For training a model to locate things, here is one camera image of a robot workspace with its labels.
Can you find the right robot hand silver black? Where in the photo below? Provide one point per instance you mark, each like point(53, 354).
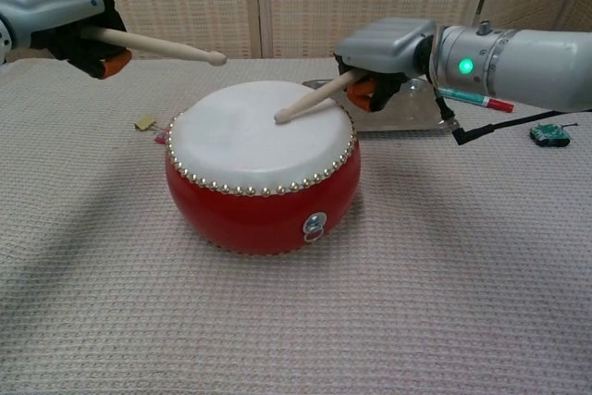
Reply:
point(388, 39)

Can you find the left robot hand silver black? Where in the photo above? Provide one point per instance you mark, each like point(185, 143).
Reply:
point(51, 6)

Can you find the wooden drumstick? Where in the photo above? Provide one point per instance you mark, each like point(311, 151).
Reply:
point(162, 45)
point(310, 99)

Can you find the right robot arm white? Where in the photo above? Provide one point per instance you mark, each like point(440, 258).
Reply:
point(532, 66)

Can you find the rectangular metal tray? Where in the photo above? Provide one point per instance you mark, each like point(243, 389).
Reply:
point(411, 113)

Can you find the red and white drum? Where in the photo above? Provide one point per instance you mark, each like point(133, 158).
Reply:
point(259, 159)

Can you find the green marker with red cap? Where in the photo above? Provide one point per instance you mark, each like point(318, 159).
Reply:
point(497, 103)

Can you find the woven folding screen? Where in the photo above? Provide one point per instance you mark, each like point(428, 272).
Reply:
point(185, 2)

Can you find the yellow binder clip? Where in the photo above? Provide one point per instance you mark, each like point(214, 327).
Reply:
point(144, 122)

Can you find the small red packet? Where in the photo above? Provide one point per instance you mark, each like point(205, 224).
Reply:
point(160, 137)

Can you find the small green toy tank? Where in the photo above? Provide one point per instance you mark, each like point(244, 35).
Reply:
point(550, 133)

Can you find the beige woven tablecloth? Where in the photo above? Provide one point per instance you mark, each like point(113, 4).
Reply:
point(296, 321)

